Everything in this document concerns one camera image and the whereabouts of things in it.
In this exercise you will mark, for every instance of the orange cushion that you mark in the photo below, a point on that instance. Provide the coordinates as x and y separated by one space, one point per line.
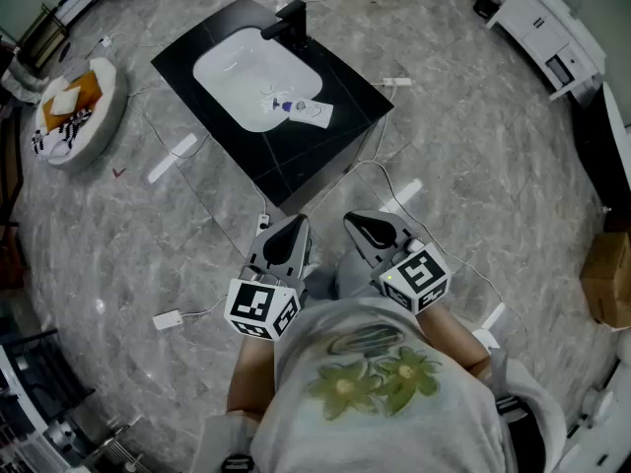
89 91

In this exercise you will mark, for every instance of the white cushion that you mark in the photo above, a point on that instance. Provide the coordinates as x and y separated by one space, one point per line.
65 100

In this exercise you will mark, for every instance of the striped black white blanket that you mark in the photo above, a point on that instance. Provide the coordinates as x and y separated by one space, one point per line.
69 128

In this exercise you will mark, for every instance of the black metal rack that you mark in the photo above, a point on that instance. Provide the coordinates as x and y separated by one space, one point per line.
44 377

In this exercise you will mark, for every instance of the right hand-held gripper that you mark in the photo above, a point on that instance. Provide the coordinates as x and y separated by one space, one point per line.
419 276

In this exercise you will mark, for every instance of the large cardboard box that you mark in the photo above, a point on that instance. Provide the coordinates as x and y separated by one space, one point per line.
609 279

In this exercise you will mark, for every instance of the white power adapter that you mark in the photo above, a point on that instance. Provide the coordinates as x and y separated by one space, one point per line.
167 320

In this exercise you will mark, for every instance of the person's right forearm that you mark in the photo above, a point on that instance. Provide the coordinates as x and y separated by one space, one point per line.
451 340

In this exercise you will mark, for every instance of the black sideboard white top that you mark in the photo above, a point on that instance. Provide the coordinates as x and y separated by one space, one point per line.
606 151

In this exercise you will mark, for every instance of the white cabinet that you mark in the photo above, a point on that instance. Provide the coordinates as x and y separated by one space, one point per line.
542 27

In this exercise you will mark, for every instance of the person's gray trousers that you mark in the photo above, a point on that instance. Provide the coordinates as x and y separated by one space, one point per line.
351 274

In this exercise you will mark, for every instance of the person's left forearm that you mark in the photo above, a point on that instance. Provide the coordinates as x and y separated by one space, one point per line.
251 377

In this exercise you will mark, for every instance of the white wall plug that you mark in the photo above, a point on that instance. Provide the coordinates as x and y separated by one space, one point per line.
106 42

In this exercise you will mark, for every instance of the wooden side cabinet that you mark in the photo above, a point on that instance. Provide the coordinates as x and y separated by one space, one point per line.
10 190

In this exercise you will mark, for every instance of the person's white printed shirt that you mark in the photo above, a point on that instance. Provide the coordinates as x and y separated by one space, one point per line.
374 426

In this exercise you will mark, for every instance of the black faucet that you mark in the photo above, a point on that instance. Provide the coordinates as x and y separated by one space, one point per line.
291 20

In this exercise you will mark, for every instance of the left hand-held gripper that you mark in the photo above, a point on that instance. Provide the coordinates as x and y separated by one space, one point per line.
256 306

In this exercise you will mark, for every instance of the white sink basin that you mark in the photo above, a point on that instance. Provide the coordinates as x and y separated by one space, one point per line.
246 77

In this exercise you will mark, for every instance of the black waste bin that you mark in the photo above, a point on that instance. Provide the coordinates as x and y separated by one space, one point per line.
487 4

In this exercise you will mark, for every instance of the white round pouf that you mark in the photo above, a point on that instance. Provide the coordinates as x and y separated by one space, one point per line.
106 121

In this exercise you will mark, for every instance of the white bottle blue pump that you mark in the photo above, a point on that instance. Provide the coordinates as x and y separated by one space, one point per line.
310 112

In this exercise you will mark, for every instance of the white power strip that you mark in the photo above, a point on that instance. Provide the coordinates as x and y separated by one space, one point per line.
263 223
397 82

